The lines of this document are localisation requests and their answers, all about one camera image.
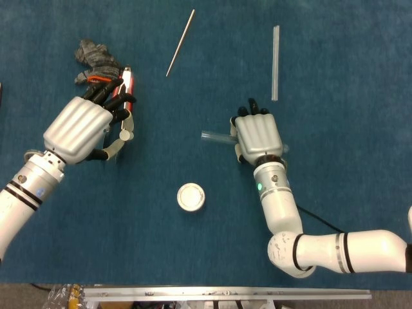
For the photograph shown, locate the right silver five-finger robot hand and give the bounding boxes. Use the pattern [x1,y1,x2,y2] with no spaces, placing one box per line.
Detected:
[229,98,284,167]

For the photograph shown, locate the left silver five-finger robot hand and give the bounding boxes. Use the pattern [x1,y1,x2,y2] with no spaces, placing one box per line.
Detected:
[42,79,138,165]

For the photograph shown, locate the wide clear glass test tube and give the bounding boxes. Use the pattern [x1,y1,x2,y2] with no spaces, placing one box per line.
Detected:
[201,129,290,154]

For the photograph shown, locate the clear glass rod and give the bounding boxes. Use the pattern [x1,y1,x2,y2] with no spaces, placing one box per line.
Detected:
[271,24,281,102]

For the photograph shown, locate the grey knit work glove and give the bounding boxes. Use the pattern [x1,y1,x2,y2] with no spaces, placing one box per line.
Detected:
[74,39,125,86]

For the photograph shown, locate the white round lid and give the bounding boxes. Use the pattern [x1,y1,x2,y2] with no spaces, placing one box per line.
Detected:
[176,182,207,212]

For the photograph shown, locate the thin pale stirring rod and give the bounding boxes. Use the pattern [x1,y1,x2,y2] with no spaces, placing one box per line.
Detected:
[165,8,196,78]

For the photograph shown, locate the blue carpet table cover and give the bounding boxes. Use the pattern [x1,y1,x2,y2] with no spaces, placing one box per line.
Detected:
[0,0,412,290]

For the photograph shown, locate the crinkled clear plastic bag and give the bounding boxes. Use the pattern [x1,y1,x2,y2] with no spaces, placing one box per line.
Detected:
[44,283,85,309]

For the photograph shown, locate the red-handled metal tongs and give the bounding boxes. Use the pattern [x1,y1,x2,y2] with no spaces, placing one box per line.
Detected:
[111,66,138,112]

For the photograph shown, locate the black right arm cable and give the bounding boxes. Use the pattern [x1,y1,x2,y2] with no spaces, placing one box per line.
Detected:
[295,205,346,234]

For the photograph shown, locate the aluminium frame rail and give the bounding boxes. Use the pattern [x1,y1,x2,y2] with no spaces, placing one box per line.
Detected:
[82,287,373,303]

